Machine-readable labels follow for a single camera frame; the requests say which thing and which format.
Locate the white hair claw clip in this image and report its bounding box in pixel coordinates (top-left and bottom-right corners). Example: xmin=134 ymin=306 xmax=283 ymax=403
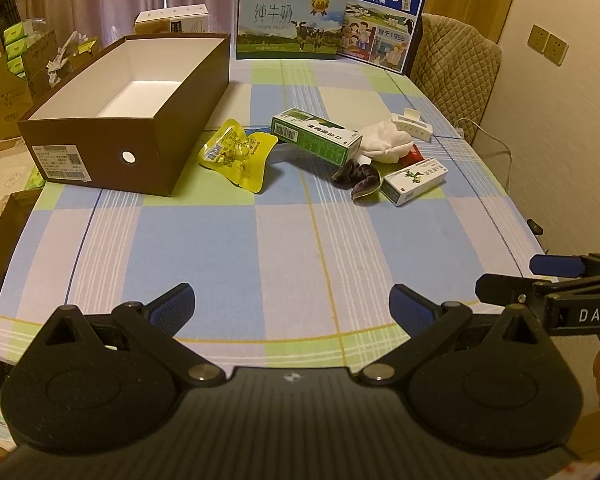
xmin=391 ymin=108 xmax=433 ymax=142

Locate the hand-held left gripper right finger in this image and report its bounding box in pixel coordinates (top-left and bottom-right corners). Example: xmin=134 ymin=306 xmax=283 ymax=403
xmin=358 ymin=284 xmax=556 ymax=387

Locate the chair with quilted cover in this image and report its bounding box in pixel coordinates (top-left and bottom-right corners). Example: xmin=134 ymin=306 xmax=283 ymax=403
xmin=410 ymin=12 xmax=502 ymax=143

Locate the milk carton with cow print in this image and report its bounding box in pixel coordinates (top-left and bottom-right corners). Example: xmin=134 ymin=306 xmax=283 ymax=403
xmin=235 ymin=0 xmax=347 ymax=61

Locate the thin white cable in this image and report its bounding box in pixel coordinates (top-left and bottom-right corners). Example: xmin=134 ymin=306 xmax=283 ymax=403
xmin=450 ymin=119 xmax=513 ymax=171

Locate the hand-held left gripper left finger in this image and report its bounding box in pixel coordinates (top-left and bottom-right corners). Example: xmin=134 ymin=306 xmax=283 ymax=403
xmin=30 ymin=282 xmax=227 ymax=387

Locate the yellow snack packet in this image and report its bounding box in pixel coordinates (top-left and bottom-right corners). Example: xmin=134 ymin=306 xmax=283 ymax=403
xmin=198 ymin=119 xmax=279 ymax=194

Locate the white and brown carton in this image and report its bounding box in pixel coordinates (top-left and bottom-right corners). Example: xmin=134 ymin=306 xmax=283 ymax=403
xmin=134 ymin=4 xmax=211 ymax=37

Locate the blue milk carton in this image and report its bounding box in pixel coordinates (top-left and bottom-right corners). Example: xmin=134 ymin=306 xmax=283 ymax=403
xmin=339 ymin=0 xmax=429 ymax=76

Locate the checked tablecloth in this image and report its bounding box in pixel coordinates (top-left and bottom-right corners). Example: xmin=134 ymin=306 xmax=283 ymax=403
xmin=0 ymin=57 xmax=546 ymax=366

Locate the cardboard box with cutout handle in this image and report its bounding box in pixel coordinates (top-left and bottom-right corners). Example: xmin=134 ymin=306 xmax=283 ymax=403
xmin=0 ymin=37 xmax=31 ymax=141

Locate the red snack packet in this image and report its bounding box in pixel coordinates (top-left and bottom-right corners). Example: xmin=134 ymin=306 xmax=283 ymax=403
xmin=397 ymin=144 xmax=425 ymax=166

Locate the crumpled white plastic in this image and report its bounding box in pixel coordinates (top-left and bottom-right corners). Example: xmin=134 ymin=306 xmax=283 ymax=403
xmin=47 ymin=30 xmax=101 ymax=86

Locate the small white medicine box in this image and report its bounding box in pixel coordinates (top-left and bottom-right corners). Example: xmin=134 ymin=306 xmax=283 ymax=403
xmin=380 ymin=157 xmax=450 ymax=207

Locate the brown shoe box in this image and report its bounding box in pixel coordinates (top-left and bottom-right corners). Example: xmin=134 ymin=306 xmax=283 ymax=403
xmin=17 ymin=32 xmax=231 ymax=197

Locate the plain cardboard box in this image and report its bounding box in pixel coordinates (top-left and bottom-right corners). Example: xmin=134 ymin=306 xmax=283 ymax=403
xmin=22 ymin=30 xmax=61 ymax=106

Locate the wall socket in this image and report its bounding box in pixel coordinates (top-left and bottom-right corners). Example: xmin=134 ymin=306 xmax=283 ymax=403
xmin=544 ymin=34 xmax=568 ymax=67
xmin=527 ymin=24 xmax=551 ymax=56

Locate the white sock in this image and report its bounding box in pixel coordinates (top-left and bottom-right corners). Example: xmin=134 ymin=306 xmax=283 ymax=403
xmin=358 ymin=121 xmax=415 ymax=164

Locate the large green medicine box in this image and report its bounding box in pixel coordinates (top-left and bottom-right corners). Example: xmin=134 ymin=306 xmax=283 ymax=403
xmin=271 ymin=108 xmax=363 ymax=167

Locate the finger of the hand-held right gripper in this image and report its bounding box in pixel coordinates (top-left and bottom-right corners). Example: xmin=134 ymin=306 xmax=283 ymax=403
xmin=529 ymin=254 xmax=600 ymax=281
xmin=475 ymin=274 xmax=548 ymax=307

